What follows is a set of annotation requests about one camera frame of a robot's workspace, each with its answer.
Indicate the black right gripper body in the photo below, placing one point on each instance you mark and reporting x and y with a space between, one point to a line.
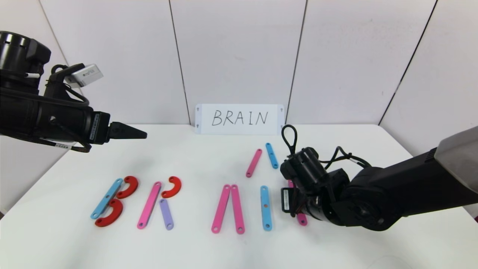
286 200

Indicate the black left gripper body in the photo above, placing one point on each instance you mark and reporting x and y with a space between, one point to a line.
101 127

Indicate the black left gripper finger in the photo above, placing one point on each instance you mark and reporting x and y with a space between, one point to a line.
127 131

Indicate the short pink bar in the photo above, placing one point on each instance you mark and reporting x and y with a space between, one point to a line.
302 220

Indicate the short blue bar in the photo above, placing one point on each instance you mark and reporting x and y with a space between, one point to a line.
271 155

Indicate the long pink bar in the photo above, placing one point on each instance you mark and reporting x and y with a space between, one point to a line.
237 209
221 208
149 204
254 163

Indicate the small red curved piece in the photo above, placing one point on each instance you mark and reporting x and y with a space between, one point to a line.
174 186

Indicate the short purple bar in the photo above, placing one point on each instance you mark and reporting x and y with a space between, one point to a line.
166 215

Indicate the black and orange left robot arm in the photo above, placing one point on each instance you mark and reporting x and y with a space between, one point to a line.
33 116

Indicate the white BRAIN word card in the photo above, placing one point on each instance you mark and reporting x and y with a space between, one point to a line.
239 118

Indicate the light blue bar orange hole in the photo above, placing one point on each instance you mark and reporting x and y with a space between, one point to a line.
265 198

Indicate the large red curved piece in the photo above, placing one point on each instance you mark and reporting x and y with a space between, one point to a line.
117 213
132 184

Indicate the long light blue bar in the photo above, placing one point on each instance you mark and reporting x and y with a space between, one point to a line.
107 198

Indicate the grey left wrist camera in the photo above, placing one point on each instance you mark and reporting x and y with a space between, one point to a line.
86 76

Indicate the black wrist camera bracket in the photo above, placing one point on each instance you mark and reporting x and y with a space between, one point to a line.
58 85

